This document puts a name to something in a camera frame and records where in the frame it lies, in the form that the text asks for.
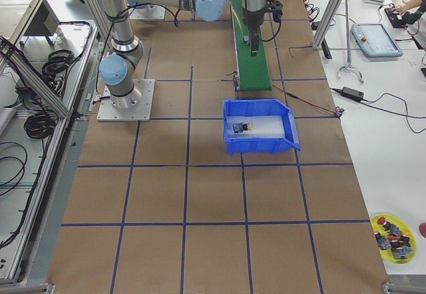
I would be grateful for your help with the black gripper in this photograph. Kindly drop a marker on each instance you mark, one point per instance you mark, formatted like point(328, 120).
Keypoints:
point(251, 20)

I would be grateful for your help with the yellow push button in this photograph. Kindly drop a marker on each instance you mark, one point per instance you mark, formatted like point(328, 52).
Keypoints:
point(241, 127)

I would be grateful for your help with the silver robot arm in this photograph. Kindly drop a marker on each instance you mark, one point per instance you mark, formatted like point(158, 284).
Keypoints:
point(117, 69)
point(137, 5)

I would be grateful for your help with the pile of spare buttons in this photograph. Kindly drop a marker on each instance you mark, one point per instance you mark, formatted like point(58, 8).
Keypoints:
point(395, 245)

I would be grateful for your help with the person hand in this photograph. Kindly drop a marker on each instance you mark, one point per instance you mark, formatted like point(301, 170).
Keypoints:
point(406, 6)

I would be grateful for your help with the green conveyor belt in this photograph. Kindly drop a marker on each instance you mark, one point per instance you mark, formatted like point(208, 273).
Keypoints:
point(252, 72)

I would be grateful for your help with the blue bin right side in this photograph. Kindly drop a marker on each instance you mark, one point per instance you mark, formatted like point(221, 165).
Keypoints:
point(274, 126)

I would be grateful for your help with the silver reacher grabber tool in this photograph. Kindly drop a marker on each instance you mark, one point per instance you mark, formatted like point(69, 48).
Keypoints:
point(348, 67)

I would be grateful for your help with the teach pendant tablet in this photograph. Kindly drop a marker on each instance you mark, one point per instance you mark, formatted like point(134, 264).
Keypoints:
point(375, 41)

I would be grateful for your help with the brown paper table cover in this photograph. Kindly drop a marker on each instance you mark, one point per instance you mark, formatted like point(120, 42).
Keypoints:
point(161, 207)

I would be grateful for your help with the yellow plate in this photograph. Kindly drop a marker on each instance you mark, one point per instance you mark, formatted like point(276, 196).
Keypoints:
point(403, 226)

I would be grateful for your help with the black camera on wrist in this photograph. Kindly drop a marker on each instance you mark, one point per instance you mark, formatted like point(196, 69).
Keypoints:
point(275, 7)

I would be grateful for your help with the aluminium frame post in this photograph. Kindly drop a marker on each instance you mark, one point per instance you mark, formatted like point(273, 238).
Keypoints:
point(326, 19)

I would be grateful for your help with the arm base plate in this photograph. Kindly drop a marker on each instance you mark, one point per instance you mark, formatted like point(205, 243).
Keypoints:
point(133, 107)
point(150, 13)

